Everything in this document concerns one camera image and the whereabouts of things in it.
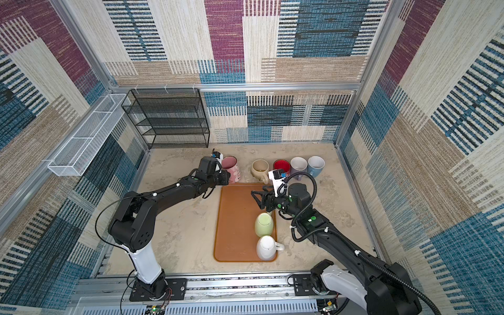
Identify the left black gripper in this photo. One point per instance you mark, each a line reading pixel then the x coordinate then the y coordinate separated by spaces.
pixel 225 178

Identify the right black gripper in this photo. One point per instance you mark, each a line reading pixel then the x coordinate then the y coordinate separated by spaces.
pixel 266 197

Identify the pink ghost pattern mug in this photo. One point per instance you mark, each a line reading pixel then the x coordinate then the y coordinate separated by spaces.
pixel 230 164

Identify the cream marbled mug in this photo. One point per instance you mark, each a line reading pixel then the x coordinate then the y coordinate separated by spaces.
pixel 260 171

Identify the red mug black handle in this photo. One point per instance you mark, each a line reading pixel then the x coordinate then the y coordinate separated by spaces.
pixel 284 165

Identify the purple mug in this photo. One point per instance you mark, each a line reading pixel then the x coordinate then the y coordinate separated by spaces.
pixel 298 165

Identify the orange plastic tray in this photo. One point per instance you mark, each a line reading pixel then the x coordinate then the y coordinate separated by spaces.
pixel 235 237

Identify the blue mug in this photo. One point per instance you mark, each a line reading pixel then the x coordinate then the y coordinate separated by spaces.
pixel 316 165

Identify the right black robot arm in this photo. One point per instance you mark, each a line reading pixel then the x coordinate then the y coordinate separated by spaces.
pixel 376 286

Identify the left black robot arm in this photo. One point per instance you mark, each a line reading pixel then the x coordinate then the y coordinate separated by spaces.
pixel 133 224

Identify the light green mug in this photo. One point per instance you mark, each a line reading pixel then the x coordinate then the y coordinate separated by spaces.
pixel 264 225

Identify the white mug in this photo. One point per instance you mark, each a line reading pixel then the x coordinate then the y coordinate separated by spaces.
pixel 267 248

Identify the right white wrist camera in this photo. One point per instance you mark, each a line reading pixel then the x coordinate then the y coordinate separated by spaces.
pixel 278 177

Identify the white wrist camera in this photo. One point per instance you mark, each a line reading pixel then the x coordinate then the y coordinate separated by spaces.
pixel 278 177
pixel 217 155

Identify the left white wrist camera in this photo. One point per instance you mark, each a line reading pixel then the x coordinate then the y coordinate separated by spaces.
pixel 217 155

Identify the black wire shelf rack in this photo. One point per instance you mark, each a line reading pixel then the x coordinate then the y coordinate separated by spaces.
pixel 168 118

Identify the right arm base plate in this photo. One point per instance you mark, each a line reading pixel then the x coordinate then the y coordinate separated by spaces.
pixel 307 285

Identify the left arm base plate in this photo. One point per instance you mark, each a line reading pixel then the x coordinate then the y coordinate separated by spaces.
pixel 173 289

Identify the white wire mesh basket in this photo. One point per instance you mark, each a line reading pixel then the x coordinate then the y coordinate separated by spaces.
pixel 73 159

